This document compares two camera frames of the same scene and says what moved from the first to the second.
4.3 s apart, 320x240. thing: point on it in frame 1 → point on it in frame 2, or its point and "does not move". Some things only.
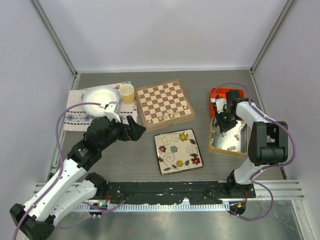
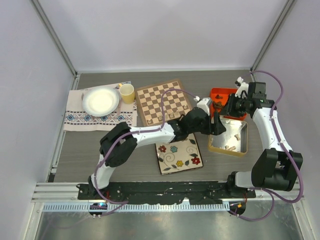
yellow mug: (127, 91) does not move
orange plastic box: (221, 92) does not move
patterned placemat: (77, 119) does not move
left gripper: (136, 130) → (215, 128)
